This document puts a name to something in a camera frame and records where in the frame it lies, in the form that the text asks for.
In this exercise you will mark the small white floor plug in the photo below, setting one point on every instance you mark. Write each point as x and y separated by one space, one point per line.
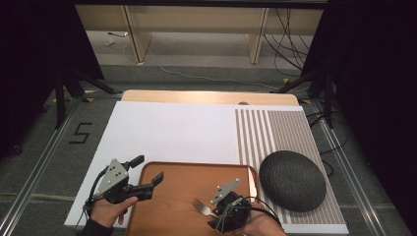
109 42

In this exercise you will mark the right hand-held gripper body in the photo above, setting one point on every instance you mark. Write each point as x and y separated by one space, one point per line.
231 209

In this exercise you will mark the silver fork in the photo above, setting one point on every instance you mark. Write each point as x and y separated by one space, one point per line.
203 208

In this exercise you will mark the beige wooden shelf unit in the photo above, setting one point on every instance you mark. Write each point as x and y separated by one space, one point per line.
196 19

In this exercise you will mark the striped grey placemat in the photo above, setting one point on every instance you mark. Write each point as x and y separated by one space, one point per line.
295 131

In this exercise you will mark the white foam board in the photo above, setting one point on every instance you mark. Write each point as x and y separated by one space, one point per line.
170 131

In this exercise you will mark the silver metal floor rail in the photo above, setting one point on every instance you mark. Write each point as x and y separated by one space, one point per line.
347 170
36 170

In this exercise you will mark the black curtain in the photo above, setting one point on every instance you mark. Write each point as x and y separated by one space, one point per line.
36 65
377 82

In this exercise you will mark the person's left hand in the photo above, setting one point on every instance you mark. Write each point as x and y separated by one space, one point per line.
105 211

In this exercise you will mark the black metal stand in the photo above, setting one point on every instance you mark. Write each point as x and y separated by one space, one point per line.
59 98
328 98

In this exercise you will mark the person's right hand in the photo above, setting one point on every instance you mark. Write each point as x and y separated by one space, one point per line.
259 224

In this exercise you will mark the brown wooden tray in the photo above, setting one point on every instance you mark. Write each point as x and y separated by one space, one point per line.
177 196

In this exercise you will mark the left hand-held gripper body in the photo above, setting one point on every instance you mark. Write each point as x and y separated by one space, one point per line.
113 178

